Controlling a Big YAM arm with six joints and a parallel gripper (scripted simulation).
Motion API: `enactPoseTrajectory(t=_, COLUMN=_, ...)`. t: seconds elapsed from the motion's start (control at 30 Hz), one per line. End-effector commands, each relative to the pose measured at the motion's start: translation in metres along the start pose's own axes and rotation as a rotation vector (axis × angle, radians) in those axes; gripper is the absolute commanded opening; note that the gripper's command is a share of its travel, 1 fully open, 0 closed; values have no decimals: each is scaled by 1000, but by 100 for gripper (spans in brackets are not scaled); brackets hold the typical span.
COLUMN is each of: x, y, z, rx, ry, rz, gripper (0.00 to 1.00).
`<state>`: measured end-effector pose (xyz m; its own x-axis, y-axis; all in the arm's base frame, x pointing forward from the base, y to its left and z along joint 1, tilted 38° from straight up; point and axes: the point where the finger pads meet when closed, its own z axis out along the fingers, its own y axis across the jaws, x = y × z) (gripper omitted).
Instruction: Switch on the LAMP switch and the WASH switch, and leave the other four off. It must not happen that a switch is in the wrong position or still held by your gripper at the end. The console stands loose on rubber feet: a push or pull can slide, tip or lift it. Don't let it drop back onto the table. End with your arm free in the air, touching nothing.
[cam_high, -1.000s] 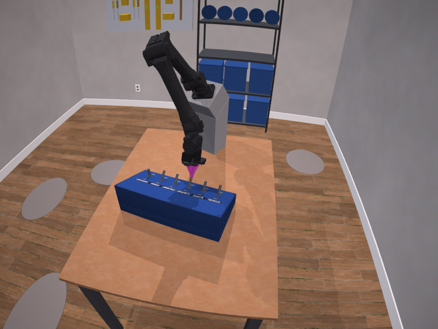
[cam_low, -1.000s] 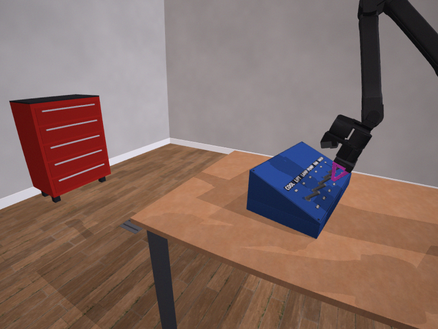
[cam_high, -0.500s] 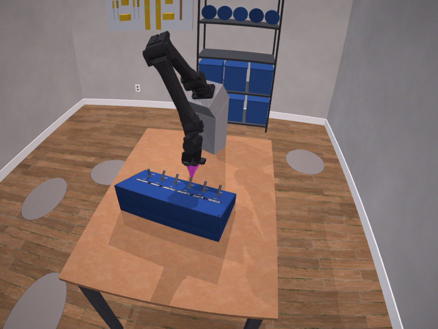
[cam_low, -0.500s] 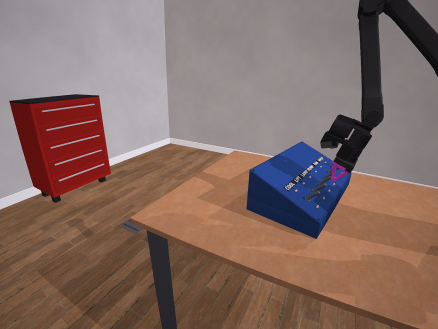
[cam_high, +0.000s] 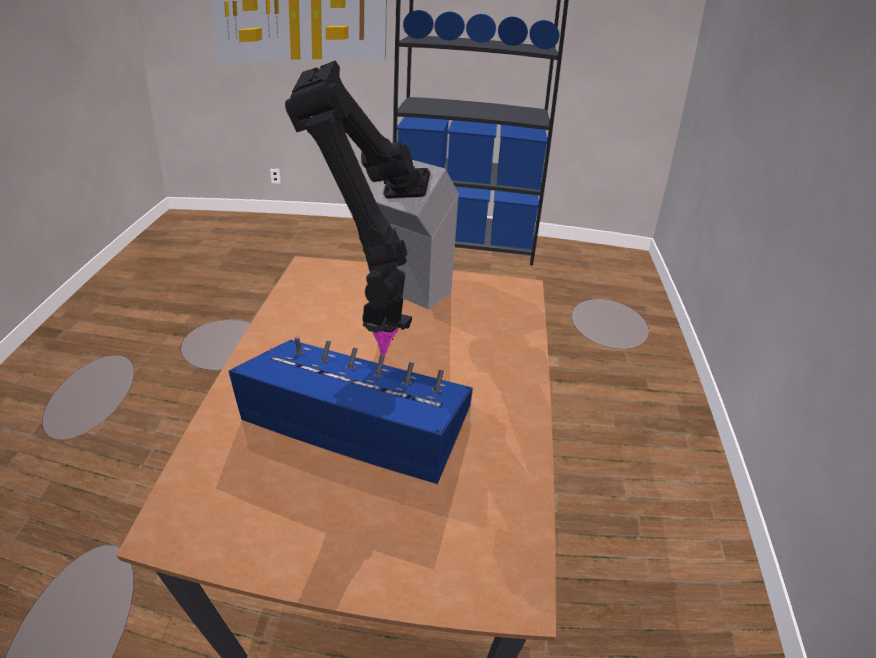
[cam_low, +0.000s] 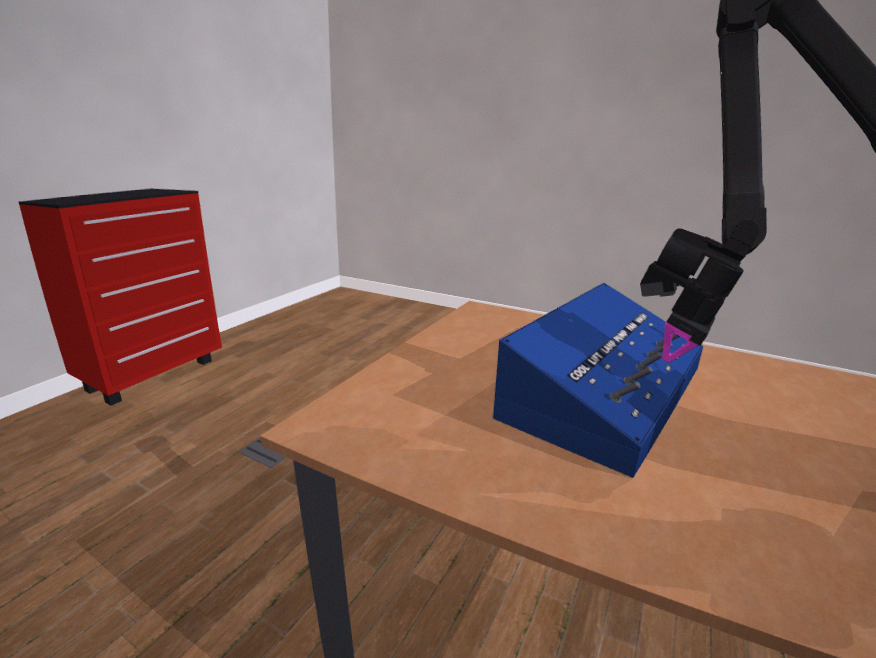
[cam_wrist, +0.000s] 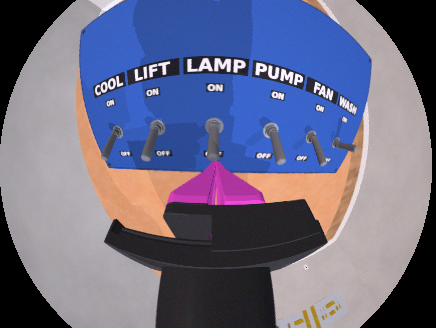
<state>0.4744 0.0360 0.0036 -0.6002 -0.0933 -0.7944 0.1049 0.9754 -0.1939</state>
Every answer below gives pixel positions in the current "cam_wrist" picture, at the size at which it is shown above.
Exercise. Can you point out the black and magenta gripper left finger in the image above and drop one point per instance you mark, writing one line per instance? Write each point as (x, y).
(198, 189)

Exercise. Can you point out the blue switch panel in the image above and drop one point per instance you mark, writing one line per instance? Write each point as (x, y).
(181, 75)

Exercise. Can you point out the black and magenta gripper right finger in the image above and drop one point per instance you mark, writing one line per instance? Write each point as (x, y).
(232, 190)

